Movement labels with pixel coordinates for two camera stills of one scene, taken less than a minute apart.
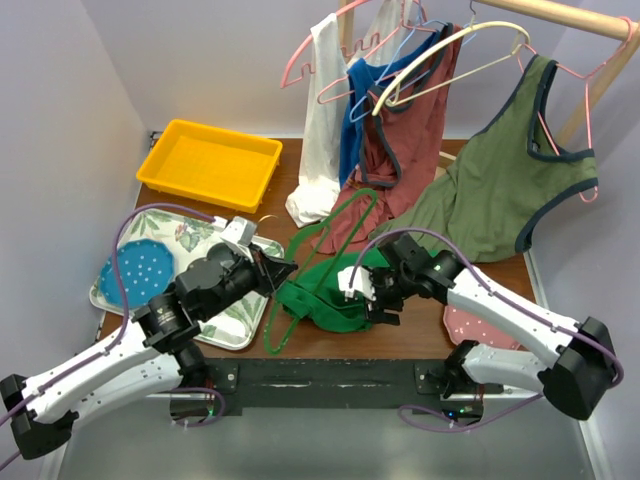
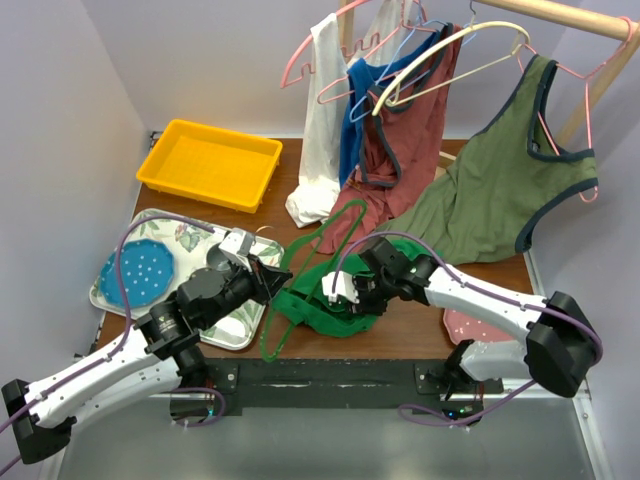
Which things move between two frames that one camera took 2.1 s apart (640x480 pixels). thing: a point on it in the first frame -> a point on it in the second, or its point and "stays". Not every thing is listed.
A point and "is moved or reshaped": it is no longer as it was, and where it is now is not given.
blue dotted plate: x=146 y=267 stays
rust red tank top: x=403 y=124 stays
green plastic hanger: x=322 y=225 is moved or reshaped
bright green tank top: x=316 y=293 is moved or reshaped
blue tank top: x=361 y=79 stays
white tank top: x=317 y=197 stays
